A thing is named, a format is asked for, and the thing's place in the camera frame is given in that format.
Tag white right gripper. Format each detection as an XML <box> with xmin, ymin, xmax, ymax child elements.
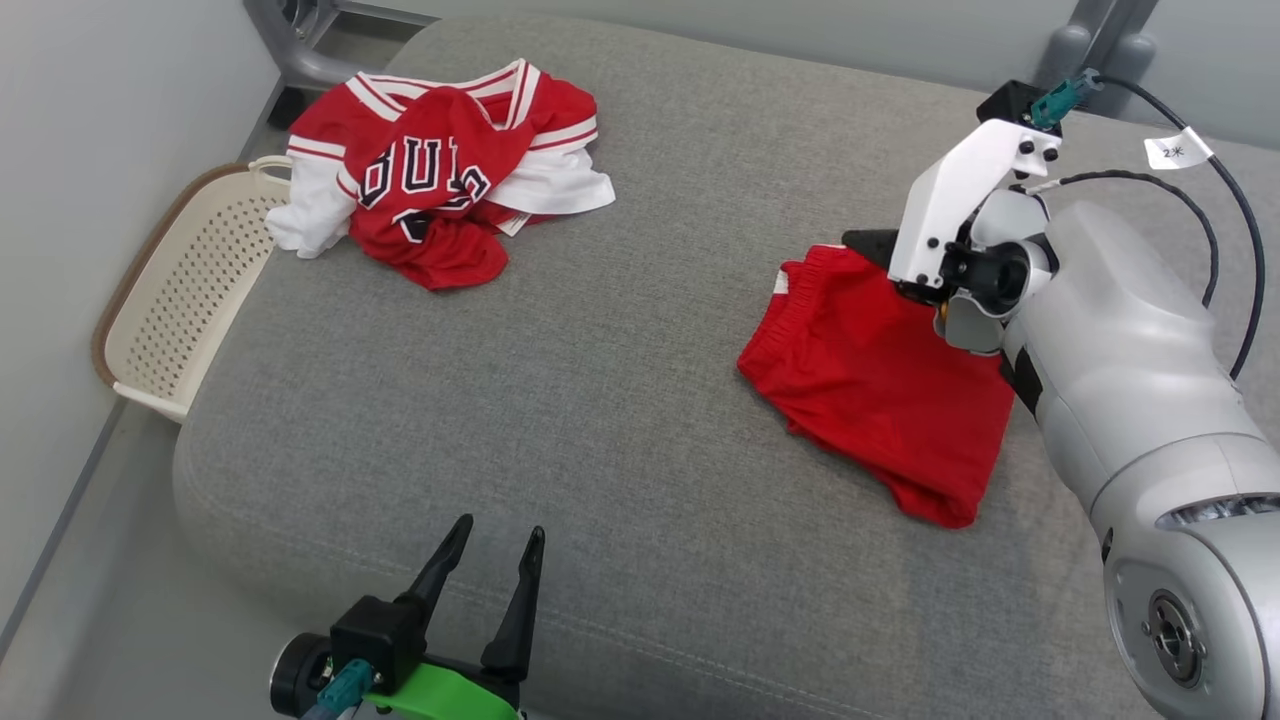
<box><xmin>842</xmin><ymin>118</ymin><xmax>1062</xmax><ymax>293</ymax></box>

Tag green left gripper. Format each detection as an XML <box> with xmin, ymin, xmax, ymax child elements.
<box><xmin>365</xmin><ymin>514</ymin><xmax>547</xmax><ymax>720</ymax></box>

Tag red shorts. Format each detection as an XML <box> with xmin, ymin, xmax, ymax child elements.
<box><xmin>737</xmin><ymin>243</ymin><xmax>1017</xmax><ymax>530</ymax></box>

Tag red Bulls basketball jersey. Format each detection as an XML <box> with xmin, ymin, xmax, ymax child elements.
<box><xmin>265</xmin><ymin>58</ymin><xmax>617</xmax><ymax>292</ymax></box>

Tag cream perforated laundry basket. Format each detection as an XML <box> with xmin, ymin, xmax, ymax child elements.
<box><xmin>92</xmin><ymin>155</ymin><xmax>297</xmax><ymax>424</ymax></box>

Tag grey double-bar metal post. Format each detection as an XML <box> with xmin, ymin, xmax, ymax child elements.
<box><xmin>1038</xmin><ymin>0</ymin><xmax>1163</xmax><ymax>93</ymax></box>

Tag white cable tag with print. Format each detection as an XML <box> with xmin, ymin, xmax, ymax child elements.
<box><xmin>1144</xmin><ymin>127</ymin><xmax>1214</xmax><ymax>170</ymax></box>

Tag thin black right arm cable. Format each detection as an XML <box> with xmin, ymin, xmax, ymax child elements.
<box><xmin>1015</xmin><ymin>170</ymin><xmax>1219</xmax><ymax>309</ymax></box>

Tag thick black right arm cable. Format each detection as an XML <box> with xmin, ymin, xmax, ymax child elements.
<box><xmin>1030</xmin><ymin>68</ymin><xmax>1267</xmax><ymax>382</ymax></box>

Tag grey slanted metal frame bar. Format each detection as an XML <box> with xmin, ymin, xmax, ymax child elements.
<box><xmin>243</xmin><ymin>0</ymin><xmax>441</xmax><ymax>93</ymax></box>

